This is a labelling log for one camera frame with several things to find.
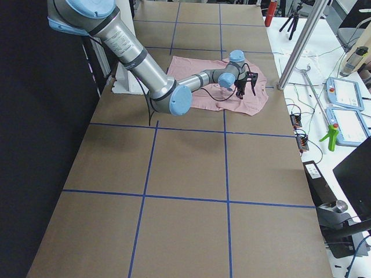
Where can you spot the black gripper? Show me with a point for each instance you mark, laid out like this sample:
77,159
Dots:
240,84

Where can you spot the pink Snoopy t-shirt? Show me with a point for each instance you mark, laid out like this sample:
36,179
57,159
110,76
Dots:
215,98

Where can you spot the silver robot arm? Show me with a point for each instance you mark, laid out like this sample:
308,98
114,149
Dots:
102,19

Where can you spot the far orange circuit board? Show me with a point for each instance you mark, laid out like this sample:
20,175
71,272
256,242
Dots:
296,120

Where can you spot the orange circuit board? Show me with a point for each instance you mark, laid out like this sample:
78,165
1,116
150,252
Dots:
296,120
302,140

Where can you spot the near orange circuit board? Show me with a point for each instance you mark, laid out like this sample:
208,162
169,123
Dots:
302,140

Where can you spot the red cylinder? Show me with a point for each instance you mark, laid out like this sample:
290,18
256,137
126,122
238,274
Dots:
270,12

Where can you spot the black tripod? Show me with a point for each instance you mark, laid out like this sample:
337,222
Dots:
293,19

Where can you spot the metal reacher grabber tool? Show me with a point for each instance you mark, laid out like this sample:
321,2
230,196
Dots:
333,128

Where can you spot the far blue teach pendant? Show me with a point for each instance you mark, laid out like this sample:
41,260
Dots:
344,93

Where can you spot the blue teach pendant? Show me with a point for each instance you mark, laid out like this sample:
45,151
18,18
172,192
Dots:
352,128
344,93

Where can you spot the clear water bottle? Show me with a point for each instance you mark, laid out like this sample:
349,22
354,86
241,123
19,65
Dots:
354,59

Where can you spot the near blue teach pendant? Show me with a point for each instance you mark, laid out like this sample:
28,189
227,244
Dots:
352,128

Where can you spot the black power supply box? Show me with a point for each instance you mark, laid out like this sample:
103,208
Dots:
321,192

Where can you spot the black monitor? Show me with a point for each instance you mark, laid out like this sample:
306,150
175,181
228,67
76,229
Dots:
353,176

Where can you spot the black clamp with metal knob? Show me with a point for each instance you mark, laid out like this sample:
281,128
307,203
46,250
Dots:
343,235

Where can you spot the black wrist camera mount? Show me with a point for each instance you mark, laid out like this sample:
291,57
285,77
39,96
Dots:
251,77

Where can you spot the aluminium frame post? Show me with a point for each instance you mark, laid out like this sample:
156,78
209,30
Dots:
310,24

